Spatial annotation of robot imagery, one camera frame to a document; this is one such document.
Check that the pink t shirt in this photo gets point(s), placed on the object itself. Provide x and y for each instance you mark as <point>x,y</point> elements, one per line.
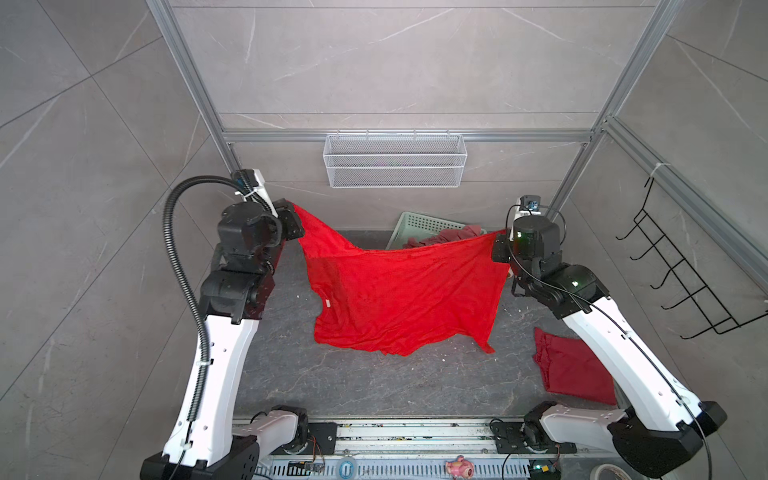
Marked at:
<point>445,236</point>

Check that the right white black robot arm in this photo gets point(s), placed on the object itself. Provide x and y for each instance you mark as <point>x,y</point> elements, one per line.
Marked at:
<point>665,424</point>

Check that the black wire hook rack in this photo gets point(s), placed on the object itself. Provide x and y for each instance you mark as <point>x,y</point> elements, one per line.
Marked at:
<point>718,318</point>

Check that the blue white round cap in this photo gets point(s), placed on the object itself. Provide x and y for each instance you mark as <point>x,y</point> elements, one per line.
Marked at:
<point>347,468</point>

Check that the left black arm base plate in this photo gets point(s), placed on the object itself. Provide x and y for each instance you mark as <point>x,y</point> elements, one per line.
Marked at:
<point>320,439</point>

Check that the light green plastic basket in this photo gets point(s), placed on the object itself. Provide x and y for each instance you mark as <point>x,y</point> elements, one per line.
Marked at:
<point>419,226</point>

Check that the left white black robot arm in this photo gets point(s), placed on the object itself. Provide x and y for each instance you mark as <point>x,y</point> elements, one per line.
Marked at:
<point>204,444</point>

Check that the pink plush toy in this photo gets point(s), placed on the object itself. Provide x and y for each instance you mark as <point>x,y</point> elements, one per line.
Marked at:
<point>460,469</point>

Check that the aluminium mounting rail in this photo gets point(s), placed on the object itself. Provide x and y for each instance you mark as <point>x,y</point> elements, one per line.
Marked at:
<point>431,437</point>

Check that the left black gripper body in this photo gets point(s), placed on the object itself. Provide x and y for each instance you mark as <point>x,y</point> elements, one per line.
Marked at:
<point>277,228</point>

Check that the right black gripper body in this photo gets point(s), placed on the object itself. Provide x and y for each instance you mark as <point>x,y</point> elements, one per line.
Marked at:
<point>504,251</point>

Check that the white tape roll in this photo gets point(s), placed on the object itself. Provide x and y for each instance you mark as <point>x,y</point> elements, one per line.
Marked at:
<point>608,472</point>

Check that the bright red t shirt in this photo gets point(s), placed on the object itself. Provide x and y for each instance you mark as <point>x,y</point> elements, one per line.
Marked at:
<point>398,301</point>

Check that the dark red folded t shirt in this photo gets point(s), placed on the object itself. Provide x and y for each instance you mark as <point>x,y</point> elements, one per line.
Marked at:
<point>569,367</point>

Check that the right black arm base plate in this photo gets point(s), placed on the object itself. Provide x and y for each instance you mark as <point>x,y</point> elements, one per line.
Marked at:
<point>520,437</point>

